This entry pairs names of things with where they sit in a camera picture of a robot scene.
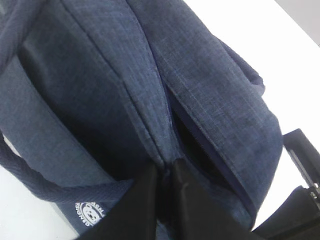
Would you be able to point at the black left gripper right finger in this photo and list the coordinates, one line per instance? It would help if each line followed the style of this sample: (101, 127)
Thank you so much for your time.
(198, 217)

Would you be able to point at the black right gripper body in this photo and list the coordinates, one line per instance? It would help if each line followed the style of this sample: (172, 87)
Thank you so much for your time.
(298, 217)

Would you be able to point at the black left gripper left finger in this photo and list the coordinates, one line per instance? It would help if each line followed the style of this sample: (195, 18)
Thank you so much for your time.
(134, 216)

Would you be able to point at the navy blue lunch bag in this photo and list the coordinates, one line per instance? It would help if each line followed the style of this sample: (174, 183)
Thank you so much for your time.
(94, 91)

